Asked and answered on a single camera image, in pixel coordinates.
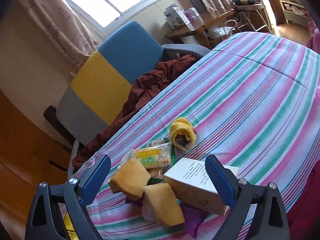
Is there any white grey cardboard box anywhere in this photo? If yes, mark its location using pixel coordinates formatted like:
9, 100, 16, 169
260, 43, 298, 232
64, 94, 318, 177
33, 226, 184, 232
163, 4, 190, 30

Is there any clear plastic bag ball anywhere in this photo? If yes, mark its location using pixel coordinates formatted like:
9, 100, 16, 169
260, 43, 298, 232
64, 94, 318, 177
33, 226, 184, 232
142, 198, 156, 221

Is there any white metal table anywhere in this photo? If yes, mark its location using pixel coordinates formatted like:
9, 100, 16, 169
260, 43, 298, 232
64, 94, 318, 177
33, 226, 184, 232
234, 2, 272, 34

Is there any white cream carton box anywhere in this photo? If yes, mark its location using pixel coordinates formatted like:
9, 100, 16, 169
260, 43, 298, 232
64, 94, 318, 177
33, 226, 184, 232
164, 158, 229, 216

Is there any left pink curtain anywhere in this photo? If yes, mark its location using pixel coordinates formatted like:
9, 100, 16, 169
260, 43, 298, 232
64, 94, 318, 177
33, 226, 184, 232
18, 0, 98, 76

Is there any orange corn snack packet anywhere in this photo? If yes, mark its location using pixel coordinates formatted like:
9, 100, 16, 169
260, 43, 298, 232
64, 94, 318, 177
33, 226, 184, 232
146, 138, 169, 147

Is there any yellow sock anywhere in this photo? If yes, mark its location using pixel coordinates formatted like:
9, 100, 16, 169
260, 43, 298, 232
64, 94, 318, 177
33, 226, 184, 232
169, 117, 196, 151

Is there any blue yellow grey chair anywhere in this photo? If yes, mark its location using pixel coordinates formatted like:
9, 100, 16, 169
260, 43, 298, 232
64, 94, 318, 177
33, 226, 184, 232
56, 21, 210, 145

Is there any purple foil packet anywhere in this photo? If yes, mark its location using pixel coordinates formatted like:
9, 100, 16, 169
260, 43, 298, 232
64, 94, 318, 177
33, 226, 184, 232
125, 197, 209, 239

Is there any yellow label snack packet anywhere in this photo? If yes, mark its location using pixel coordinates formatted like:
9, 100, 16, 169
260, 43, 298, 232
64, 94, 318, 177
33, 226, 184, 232
118, 145, 175, 170

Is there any wooden side desk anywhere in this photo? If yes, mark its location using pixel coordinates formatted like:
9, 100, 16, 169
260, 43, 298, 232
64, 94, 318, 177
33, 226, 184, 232
165, 9, 235, 49

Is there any maroon blanket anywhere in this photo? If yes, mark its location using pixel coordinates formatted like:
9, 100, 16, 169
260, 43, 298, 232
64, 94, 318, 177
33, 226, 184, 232
72, 55, 199, 172

